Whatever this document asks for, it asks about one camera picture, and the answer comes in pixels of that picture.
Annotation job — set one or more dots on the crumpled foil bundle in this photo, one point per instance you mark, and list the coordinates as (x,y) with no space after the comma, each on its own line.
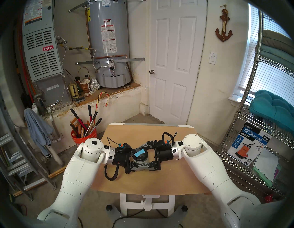
(94,85)

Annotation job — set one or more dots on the grey Bryant furnace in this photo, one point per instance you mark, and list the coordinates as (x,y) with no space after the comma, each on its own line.
(41,59)

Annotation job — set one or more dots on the small red object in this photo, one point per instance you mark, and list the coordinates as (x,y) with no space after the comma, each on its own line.
(268,198)

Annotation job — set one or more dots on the yellow kettle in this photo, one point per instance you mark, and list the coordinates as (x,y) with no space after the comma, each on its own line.
(74,90)

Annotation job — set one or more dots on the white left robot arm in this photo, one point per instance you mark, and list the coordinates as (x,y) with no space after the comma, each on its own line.
(75,179)

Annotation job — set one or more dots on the wooden platform board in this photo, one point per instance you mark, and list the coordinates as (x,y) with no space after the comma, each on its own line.
(119,89)

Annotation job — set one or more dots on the white window blinds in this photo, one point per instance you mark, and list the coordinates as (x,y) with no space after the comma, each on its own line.
(273,78)

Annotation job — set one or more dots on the white panel door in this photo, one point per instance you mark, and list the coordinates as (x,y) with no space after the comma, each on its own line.
(176,69)

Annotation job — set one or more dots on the white light switch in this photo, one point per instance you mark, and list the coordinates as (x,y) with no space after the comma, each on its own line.
(212,58)

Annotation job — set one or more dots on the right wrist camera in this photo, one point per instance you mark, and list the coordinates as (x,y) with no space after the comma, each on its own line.
(164,143)

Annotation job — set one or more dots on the red pipe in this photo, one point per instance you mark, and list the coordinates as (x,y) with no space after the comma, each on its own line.
(29,86)

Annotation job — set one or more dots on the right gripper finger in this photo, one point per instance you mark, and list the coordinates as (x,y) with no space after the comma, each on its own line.
(148,145)
(153,166)

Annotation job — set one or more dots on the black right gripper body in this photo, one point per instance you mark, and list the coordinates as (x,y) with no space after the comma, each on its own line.
(163,154)

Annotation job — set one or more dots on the black table adjustment knob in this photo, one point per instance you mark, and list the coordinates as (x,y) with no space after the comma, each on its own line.
(109,208)
(184,208)

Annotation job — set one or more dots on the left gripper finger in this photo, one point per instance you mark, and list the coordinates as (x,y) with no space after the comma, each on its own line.
(136,167)

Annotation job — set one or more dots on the white PVC pipe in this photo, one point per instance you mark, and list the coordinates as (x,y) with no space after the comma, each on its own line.
(56,156)

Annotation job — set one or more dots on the white zigzag edged sheet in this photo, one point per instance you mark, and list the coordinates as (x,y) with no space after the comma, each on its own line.
(266,163)

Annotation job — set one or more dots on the wooden pole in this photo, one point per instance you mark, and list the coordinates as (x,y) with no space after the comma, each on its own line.
(57,172)

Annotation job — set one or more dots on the black jar lid blue tape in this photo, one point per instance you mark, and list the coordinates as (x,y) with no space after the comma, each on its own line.
(143,157)

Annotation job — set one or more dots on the blue hanging towel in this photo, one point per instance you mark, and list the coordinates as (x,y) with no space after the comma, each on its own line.
(38,131)

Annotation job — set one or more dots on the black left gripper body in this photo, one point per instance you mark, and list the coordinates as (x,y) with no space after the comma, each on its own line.
(122,158)

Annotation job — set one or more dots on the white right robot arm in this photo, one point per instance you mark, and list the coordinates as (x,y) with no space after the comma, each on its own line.
(206,165)

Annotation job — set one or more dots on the utility pump box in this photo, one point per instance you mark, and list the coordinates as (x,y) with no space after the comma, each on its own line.
(248,147)

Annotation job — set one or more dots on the aluminium ladder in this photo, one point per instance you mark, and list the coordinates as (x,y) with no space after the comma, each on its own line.
(5,140)

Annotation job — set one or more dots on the black grip metal tool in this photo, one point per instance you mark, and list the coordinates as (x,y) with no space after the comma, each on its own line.
(99,121)
(94,115)

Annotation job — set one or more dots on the flexible metal conduit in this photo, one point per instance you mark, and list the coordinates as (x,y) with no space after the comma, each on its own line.
(65,69)

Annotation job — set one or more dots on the grey water heater tank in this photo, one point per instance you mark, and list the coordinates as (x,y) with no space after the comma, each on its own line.
(119,27)

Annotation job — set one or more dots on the brass gas pipe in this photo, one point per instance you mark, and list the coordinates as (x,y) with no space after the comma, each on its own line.
(78,48)

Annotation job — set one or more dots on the green foam sheet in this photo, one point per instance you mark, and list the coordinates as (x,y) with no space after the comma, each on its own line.
(264,178)

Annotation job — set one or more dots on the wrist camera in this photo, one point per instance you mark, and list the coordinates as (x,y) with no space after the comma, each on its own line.
(164,143)
(125,147)

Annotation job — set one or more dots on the dark flat box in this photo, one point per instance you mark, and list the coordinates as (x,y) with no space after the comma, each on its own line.
(80,99)

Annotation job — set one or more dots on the white window sill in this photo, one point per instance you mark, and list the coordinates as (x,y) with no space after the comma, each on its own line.
(235,100)

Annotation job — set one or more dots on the grey green folded cushion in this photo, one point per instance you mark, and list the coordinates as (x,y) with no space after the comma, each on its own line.
(273,54)

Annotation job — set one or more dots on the rusty anchor wall decoration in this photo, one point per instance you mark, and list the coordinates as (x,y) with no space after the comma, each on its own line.
(224,23)

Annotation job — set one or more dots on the olive folded cushion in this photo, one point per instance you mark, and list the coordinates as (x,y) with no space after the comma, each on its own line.
(278,39)

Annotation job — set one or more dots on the striped candy cane decoration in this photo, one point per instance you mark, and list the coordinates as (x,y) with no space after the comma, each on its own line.
(108,100)

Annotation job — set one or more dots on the teal tufted cushion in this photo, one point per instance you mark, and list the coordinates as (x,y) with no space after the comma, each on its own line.
(271,108)

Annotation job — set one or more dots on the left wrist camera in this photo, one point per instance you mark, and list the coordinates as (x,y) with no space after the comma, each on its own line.
(125,147)

